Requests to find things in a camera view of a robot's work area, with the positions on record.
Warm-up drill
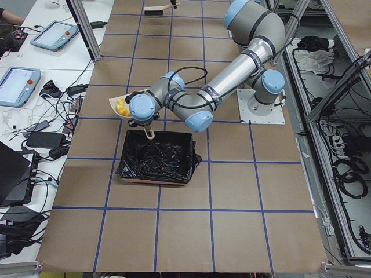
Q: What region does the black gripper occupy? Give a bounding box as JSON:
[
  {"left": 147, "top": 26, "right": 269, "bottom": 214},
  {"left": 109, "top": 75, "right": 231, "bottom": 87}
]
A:
[{"left": 128, "top": 114, "right": 159, "bottom": 127}]

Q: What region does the toy croissant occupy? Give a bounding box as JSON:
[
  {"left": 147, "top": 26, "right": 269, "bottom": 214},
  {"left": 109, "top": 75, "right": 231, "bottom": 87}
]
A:
[{"left": 117, "top": 107, "right": 131, "bottom": 117}]

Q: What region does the beige plastic dustpan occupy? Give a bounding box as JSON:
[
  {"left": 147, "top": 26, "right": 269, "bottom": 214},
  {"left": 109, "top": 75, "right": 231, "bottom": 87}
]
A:
[{"left": 108, "top": 90, "right": 156, "bottom": 140}]

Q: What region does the beige hand brush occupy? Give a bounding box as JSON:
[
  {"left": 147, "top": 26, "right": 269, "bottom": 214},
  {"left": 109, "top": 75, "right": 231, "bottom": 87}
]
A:
[{"left": 143, "top": 0, "right": 181, "bottom": 16}]

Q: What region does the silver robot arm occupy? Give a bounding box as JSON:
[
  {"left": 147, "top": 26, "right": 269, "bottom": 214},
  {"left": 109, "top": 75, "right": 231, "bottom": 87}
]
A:
[{"left": 126, "top": 1, "right": 285, "bottom": 138}]

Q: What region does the black lined trash bin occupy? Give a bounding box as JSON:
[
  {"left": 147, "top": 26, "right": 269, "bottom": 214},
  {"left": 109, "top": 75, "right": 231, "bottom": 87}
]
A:
[{"left": 116, "top": 130, "right": 202, "bottom": 185}]

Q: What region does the black power adapter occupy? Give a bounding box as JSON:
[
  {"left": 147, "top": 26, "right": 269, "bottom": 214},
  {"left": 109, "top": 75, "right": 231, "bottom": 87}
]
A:
[{"left": 90, "top": 21, "right": 107, "bottom": 29}]

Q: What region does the far blue teach pendant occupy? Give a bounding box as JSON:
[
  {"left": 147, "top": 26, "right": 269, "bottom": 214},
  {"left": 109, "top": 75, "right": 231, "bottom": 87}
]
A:
[{"left": 30, "top": 21, "right": 78, "bottom": 52}]

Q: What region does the blue teach pendant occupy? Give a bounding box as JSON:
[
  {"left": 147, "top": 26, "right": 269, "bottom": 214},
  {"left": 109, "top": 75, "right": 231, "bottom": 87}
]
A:
[
  {"left": 30, "top": 21, "right": 78, "bottom": 52},
  {"left": 1, "top": 67, "right": 41, "bottom": 108}
]

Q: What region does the near blue teach pendant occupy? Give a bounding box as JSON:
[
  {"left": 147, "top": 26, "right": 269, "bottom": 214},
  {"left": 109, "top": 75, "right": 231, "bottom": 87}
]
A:
[{"left": 1, "top": 67, "right": 41, "bottom": 108}]

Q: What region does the black laptop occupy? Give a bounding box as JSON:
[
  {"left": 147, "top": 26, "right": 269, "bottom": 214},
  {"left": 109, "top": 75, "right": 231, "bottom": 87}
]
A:
[{"left": 1, "top": 143, "right": 39, "bottom": 207}]

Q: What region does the white crumpled cloth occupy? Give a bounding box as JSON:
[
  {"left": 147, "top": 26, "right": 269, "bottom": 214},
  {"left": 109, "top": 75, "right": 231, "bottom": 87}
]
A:
[{"left": 298, "top": 50, "right": 335, "bottom": 74}]

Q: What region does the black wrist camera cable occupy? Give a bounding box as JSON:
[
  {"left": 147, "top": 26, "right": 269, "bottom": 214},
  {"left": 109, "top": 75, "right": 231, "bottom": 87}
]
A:
[{"left": 165, "top": 67, "right": 209, "bottom": 87}]

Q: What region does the aluminium frame post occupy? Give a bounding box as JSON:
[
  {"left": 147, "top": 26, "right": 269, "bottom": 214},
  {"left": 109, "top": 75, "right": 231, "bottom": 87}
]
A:
[{"left": 66, "top": 0, "right": 101, "bottom": 63}]

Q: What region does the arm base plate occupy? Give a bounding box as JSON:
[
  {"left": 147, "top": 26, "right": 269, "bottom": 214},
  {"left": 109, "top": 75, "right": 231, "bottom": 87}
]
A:
[{"left": 237, "top": 89, "right": 285, "bottom": 125}]

